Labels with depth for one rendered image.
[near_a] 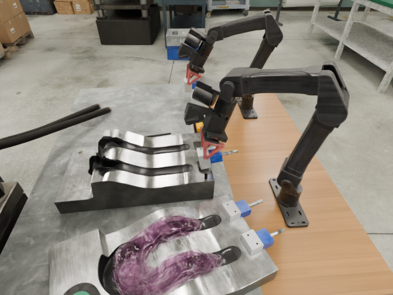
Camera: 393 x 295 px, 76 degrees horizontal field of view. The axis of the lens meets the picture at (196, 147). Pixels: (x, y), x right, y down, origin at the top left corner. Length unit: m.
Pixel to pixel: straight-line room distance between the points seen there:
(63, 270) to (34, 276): 0.17
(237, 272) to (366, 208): 1.62
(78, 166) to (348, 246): 0.90
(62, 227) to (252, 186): 0.64
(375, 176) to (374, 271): 1.66
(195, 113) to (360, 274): 0.62
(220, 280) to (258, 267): 0.10
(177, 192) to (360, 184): 1.78
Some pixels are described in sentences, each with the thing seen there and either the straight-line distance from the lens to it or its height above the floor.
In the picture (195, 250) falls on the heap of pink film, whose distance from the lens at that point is 0.65.
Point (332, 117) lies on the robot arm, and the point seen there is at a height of 1.17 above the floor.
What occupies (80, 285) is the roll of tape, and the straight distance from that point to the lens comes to 0.62.
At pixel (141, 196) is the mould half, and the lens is 0.84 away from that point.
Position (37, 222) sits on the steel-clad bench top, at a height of 0.80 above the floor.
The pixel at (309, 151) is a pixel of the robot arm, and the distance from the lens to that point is 0.74.
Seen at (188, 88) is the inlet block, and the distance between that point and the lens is 1.25.
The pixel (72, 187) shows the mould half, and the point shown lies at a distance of 0.92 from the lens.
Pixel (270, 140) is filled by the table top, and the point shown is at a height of 0.80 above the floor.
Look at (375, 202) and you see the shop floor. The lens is 2.28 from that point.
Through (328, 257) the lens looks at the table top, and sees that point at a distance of 0.85.
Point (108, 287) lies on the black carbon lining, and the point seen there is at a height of 0.87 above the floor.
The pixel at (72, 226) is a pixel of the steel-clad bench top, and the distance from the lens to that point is 0.90.
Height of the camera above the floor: 1.49
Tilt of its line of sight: 40 degrees down
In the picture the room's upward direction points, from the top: straight up
